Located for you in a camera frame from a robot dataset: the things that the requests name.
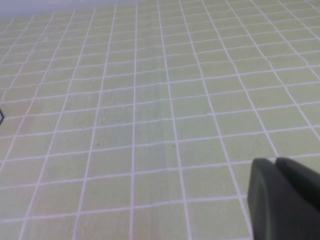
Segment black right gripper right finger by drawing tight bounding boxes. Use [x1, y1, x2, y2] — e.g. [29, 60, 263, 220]
[275, 156, 320, 216]

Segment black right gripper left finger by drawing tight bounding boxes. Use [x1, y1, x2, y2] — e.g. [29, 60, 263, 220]
[246, 157, 320, 240]

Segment green checked tablecloth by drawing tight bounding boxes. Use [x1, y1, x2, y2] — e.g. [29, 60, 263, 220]
[0, 0, 320, 240]

